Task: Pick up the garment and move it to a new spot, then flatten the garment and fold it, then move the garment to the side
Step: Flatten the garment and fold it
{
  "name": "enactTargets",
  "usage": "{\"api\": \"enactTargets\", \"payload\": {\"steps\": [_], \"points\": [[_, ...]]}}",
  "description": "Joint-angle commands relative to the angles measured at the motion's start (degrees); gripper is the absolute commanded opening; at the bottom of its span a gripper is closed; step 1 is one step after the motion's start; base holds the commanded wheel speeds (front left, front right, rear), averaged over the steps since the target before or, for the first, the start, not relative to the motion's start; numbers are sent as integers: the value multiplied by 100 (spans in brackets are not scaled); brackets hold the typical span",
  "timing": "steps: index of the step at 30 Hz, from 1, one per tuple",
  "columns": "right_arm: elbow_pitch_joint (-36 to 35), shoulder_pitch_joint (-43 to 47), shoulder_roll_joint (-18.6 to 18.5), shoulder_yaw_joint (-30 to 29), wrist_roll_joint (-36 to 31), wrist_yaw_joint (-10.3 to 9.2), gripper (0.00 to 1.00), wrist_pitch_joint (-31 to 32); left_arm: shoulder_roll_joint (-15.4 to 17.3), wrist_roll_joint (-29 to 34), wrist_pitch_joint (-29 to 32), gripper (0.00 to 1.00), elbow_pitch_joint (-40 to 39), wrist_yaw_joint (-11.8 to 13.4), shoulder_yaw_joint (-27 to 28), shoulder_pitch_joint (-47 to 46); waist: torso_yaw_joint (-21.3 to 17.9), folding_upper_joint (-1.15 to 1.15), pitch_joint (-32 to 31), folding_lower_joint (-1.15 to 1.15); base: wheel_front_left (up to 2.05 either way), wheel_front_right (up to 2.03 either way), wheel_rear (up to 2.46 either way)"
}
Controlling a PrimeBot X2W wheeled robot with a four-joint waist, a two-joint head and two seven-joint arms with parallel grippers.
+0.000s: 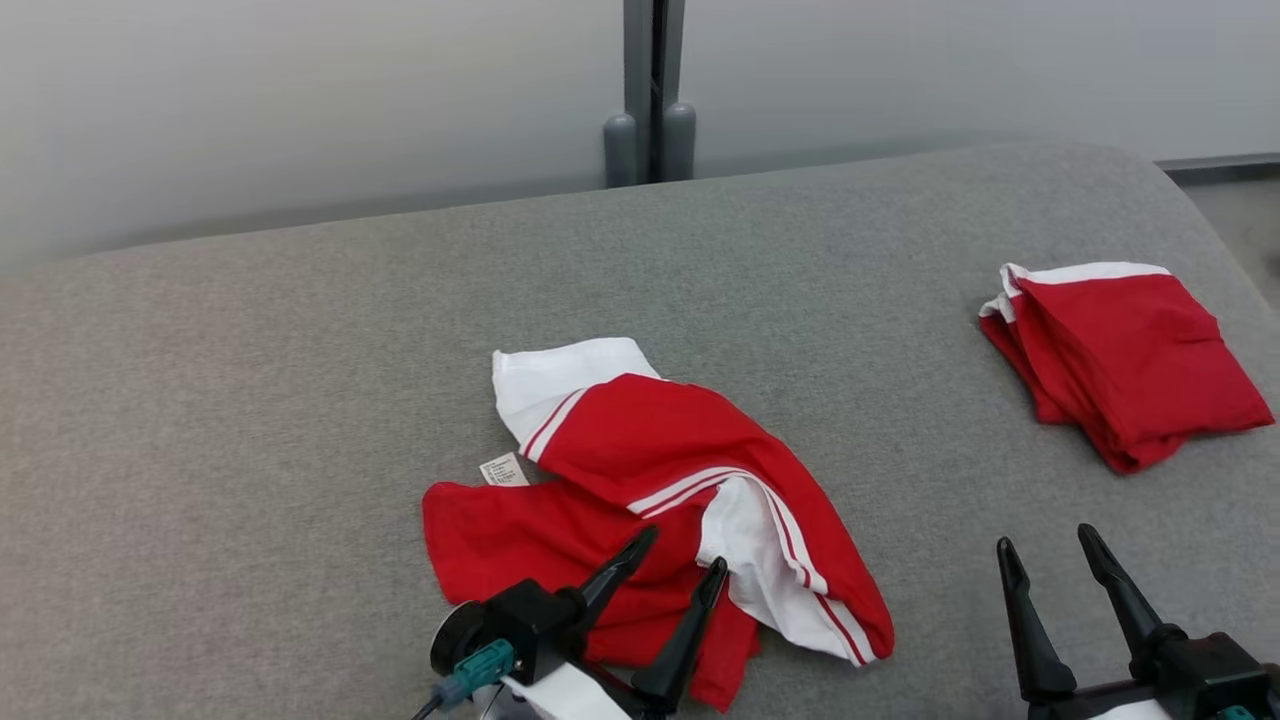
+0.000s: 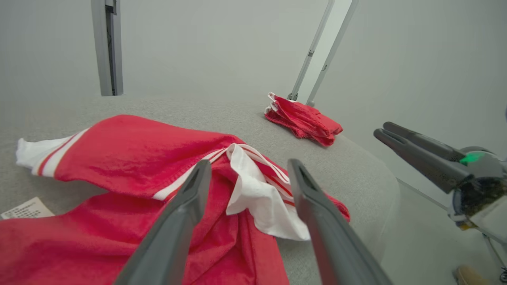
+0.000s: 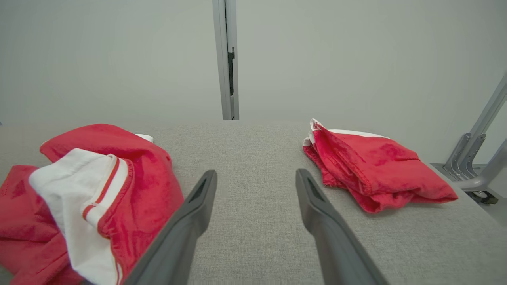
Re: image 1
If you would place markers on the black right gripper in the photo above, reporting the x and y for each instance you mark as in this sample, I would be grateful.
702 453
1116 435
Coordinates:
1210 675

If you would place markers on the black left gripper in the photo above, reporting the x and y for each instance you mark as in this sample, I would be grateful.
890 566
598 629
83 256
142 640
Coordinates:
535 620

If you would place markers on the red shorts with striped trim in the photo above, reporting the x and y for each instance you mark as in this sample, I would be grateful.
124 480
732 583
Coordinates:
640 440

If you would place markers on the red shorts with white waistband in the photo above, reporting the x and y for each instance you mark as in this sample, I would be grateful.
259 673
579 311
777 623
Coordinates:
1130 360

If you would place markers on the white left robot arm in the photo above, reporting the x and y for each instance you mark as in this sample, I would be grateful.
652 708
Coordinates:
570 698

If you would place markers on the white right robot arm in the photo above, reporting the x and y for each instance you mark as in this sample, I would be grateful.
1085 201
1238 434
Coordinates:
1130 712

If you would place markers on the black wrist camera teal connector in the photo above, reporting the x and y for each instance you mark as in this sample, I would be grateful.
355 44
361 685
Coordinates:
460 635

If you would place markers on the grey partition post with feet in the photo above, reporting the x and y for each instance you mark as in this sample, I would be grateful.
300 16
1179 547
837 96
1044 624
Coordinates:
650 120

